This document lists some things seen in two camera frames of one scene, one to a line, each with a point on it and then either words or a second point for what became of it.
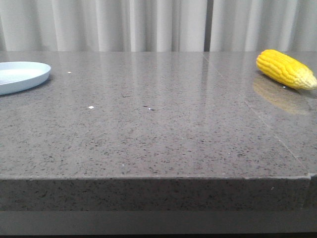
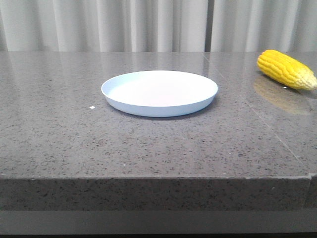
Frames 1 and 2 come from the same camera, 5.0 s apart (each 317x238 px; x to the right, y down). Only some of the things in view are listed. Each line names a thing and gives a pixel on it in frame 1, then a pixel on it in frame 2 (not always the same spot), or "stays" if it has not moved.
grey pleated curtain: (157, 26) stays
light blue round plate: (16, 76) -> (156, 93)
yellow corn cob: (286, 70) stays
